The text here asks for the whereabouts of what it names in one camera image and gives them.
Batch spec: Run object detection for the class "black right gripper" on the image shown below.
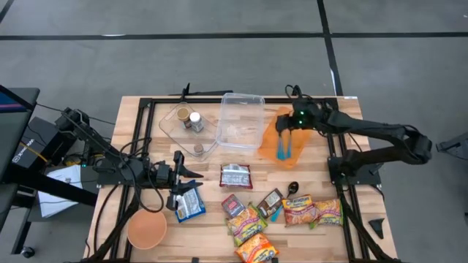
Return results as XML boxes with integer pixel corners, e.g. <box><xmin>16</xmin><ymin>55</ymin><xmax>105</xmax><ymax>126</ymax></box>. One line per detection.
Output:
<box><xmin>275</xmin><ymin>99</ymin><xmax>328</xmax><ymax>137</ymax></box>

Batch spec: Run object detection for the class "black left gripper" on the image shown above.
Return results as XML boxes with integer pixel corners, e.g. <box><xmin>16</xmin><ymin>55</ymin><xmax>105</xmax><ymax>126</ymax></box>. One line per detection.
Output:
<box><xmin>154</xmin><ymin>150</ymin><xmax>204</xmax><ymax>212</ymax></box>

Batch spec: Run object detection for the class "orange plate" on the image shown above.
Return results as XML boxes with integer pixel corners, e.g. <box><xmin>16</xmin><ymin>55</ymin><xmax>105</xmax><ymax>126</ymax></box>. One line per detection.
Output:
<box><xmin>257</xmin><ymin>105</ymin><xmax>312</xmax><ymax>169</ymax></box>

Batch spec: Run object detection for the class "blue ramen packet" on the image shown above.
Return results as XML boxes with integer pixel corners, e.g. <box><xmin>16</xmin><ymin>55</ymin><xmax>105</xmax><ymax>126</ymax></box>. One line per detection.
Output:
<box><xmin>174</xmin><ymin>186</ymin><xmax>207</xmax><ymax>224</ymax></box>

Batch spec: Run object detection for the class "white-lid spice jar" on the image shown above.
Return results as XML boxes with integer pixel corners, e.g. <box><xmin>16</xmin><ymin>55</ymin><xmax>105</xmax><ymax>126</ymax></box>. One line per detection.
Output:
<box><xmin>189</xmin><ymin>111</ymin><xmax>205</xmax><ymax>133</ymax></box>

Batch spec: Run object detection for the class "gold-capped sesame jar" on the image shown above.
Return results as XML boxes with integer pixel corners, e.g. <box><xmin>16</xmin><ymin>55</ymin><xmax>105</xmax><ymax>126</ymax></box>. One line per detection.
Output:
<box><xmin>175</xmin><ymin>107</ymin><xmax>193</xmax><ymax>129</ymax></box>

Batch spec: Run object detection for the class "brown seasoning packet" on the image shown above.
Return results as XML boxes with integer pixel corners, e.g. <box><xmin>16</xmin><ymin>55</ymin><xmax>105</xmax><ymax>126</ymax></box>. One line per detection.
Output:
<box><xmin>256</xmin><ymin>188</ymin><xmax>284</xmax><ymax>219</ymax></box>

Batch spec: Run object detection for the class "orange and red ramen packet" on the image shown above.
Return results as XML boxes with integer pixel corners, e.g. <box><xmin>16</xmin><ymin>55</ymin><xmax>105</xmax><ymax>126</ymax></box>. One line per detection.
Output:
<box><xmin>281</xmin><ymin>194</ymin><xmax>317</xmax><ymax>227</ymax></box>

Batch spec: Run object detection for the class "yellow green ramen packet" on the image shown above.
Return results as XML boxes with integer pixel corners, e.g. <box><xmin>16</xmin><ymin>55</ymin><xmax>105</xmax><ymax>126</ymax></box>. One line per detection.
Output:
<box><xmin>309</xmin><ymin>199</ymin><xmax>344</xmax><ymax>230</ymax></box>

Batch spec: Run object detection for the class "clear deep plastic container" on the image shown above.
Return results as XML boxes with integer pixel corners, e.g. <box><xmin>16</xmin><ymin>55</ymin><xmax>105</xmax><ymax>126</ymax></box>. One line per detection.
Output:
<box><xmin>216</xmin><ymin>92</ymin><xmax>265</xmax><ymax>150</ymax></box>

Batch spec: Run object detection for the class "smoked paprika packet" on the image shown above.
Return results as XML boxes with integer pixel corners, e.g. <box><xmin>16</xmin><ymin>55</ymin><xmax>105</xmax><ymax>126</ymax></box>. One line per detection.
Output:
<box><xmin>221</xmin><ymin>193</ymin><xmax>246</xmax><ymax>219</ymax></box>

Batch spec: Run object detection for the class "clear shallow plastic tray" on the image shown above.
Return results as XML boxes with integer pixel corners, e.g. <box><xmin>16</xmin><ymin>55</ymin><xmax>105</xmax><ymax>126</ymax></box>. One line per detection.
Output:
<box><xmin>158</xmin><ymin>101</ymin><xmax>219</xmax><ymax>163</ymax></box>

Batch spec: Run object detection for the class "orange bowl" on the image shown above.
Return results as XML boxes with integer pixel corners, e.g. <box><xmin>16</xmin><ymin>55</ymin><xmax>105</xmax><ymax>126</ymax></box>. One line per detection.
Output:
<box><xmin>126</xmin><ymin>207</ymin><xmax>168</xmax><ymax>251</ymax></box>

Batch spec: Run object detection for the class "chili shrimp ramen packet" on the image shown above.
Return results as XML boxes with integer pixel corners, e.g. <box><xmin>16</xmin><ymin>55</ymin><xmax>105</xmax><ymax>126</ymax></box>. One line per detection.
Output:
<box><xmin>225</xmin><ymin>203</ymin><xmax>268</xmax><ymax>248</ymax></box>

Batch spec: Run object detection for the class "white paper sheet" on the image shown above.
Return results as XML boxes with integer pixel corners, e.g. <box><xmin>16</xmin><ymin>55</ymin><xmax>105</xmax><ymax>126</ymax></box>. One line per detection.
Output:
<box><xmin>37</xmin><ymin>164</ymin><xmax>84</xmax><ymax>219</ymax></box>

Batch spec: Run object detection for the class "small black wedge piece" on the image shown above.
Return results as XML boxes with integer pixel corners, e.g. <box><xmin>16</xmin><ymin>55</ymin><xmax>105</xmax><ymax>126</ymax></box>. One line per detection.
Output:
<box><xmin>368</xmin><ymin>218</ymin><xmax>385</xmax><ymax>240</ymax></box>

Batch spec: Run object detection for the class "black box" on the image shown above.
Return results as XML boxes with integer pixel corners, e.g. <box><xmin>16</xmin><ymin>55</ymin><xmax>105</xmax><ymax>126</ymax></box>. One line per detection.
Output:
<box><xmin>12</xmin><ymin>116</ymin><xmax>76</xmax><ymax>172</ymax></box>

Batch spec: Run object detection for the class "black stand leg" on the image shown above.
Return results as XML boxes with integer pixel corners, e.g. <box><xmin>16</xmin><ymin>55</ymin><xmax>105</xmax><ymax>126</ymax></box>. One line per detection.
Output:
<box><xmin>435</xmin><ymin>131</ymin><xmax>468</xmax><ymax>164</ymax></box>

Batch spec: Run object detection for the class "black desk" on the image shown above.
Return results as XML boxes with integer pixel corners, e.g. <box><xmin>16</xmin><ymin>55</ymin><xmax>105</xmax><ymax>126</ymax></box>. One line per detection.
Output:
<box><xmin>0</xmin><ymin>84</ymin><xmax>99</xmax><ymax>256</ymax></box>

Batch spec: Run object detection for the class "black floor cable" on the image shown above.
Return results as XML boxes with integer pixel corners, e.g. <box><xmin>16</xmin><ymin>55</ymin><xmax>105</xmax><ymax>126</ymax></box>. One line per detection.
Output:
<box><xmin>35</xmin><ymin>103</ymin><xmax>116</xmax><ymax>126</ymax></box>

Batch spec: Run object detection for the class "yellow cable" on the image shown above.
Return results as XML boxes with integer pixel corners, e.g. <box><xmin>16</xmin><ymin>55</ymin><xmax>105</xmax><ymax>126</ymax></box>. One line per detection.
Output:
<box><xmin>20</xmin><ymin>141</ymin><xmax>49</xmax><ymax>164</ymax></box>

